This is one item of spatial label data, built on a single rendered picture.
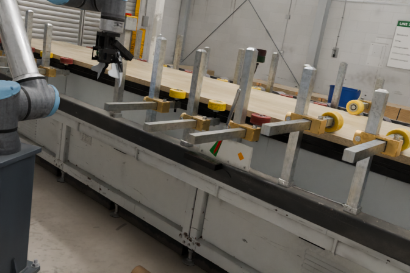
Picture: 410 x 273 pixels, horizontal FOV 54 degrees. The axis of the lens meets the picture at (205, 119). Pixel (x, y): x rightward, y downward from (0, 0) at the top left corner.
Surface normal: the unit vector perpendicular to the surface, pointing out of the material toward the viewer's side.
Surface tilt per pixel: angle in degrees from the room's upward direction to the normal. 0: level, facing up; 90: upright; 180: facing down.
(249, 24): 90
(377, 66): 90
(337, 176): 90
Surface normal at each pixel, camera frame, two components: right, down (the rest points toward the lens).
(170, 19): 0.72, 0.25
